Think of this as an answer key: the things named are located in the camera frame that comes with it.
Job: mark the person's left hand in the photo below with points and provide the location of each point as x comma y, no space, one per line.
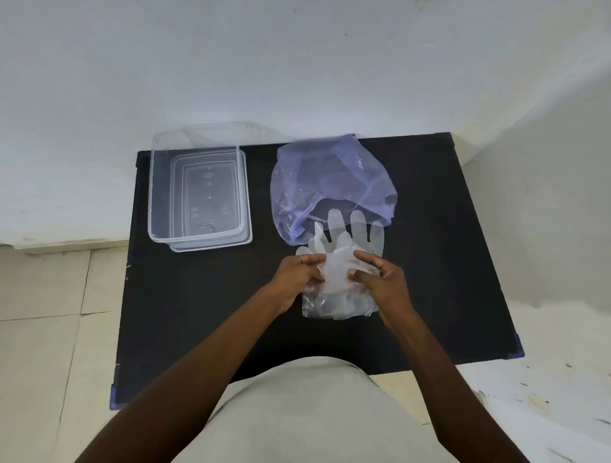
291,281

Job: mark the person's right hand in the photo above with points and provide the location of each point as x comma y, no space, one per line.
389,291

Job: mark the translucent white glove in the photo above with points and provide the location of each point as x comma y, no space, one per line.
339,305
339,257

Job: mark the translucent purple plastic bag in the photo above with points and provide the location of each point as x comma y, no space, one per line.
329,167

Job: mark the clear plastic container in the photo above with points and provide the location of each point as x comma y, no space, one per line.
162,200

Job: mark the person's left forearm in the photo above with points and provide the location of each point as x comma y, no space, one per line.
191,377

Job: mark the person's right forearm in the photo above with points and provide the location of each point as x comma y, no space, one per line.
444,381

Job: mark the transparent plastic lid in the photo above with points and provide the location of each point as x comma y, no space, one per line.
215,247

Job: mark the beige shirt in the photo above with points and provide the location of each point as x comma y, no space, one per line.
310,415

